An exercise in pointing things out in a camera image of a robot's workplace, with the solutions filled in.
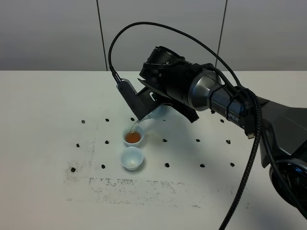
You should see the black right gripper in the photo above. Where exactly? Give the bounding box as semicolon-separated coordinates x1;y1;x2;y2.
140;46;199;123

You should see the light blue porcelain teapot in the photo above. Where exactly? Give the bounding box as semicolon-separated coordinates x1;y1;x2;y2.
130;104;172;131

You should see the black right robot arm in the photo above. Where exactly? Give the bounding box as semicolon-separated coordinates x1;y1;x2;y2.
140;46;307;216

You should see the far light blue teacup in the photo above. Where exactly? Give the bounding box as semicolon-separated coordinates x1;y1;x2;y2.
122;126;145;147

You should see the light blue teacup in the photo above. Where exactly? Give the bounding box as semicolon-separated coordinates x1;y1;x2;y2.
122;126;145;147
120;147;144;171

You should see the near light blue teacup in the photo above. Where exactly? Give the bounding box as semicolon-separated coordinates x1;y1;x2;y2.
120;147;144;171

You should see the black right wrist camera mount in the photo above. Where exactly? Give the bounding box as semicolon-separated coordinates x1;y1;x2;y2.
117;79;162;120

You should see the braided black camera cable right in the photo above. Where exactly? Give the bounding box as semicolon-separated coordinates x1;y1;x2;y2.
108;21;262;230

